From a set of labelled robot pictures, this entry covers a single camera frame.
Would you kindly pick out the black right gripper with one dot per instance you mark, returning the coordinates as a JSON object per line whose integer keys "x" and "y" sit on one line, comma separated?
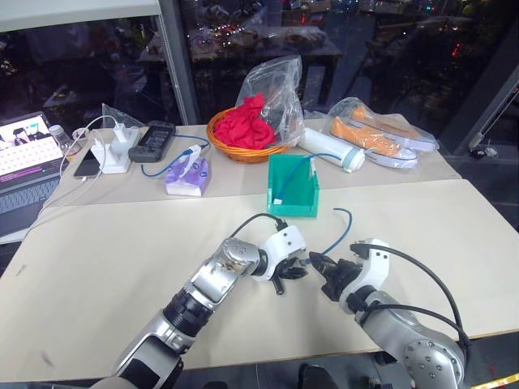
{"x": 344, "y": 277}

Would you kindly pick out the grey window frame post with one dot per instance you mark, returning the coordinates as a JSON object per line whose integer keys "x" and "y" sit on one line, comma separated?
{"x": 176, "y": 61}

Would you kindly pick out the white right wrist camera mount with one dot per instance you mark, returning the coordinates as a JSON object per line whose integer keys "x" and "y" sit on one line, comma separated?
{"x": 375, "y": 263}

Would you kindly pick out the orange wicker basket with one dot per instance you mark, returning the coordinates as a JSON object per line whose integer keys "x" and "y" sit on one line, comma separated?
{"x": 243, "y": 154}

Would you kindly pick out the white cylindrical bottle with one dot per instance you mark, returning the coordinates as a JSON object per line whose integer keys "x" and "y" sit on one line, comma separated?
{"x": 328, "y": 148}

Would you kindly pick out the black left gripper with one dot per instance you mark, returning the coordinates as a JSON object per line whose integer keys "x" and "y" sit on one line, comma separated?
{"x": 288, "y": 270}

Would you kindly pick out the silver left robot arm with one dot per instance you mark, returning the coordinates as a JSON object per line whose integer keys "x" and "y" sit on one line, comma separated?
{"x": 211, "y": 279}

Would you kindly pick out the red cloth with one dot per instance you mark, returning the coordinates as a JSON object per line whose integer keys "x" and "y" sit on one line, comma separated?
{"x": 243, "y": 127}

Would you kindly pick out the clear plastic bottle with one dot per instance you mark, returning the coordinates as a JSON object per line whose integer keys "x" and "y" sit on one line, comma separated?
{"x": 61, "y": 139}

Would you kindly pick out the orange canvas shoe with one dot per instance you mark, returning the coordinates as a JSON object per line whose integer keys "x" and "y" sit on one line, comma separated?
{"x": 373, "y": 142}
{"x": 389, "y": 123}

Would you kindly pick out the bagged orange white shoes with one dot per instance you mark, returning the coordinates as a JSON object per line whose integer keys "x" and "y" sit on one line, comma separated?
{"x": 421, "y": 139}

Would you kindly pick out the purple tissue pack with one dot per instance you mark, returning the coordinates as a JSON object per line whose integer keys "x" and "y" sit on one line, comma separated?
{"x": 190, "y": 178}

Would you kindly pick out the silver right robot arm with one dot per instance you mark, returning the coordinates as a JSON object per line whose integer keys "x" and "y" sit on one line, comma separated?
{"x": 409, "y": 328}

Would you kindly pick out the green plastic bin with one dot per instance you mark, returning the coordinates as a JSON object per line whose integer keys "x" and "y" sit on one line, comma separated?
{"x": 298, "y": 200}

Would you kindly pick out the small clear plastic bag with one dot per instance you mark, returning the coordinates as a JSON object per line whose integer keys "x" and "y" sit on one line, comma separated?
{"x": 121, "y": 115}

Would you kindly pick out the black smartphone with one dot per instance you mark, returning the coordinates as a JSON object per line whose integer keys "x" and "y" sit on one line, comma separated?
{"x": 87, "y": 164}

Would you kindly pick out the dark rounded shape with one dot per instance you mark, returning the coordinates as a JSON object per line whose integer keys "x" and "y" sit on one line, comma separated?
{"x": 316, "y": 377}

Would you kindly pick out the black handheld device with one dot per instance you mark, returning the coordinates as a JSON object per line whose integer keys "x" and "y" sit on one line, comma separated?
{"x": 153, "y": 139}

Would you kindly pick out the white power strip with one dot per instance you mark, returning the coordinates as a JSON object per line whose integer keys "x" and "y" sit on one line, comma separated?
{"x": 115, "y": 156}

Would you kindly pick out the large clear plastic bag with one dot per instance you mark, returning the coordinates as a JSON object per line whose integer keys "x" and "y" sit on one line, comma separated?
{"x": 280, "y": 85}

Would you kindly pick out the grey laptop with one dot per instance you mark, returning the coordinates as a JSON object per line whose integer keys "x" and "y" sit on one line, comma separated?
{"x": 24, "y": 162}

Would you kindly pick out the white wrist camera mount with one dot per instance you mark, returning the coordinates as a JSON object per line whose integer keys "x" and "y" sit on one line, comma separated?
{"x": 375, "y": 263}
{"x": 284, "y": 243}

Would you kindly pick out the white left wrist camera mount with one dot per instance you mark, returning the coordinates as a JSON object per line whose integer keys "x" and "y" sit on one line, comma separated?
{"x": 284, "y": 243}

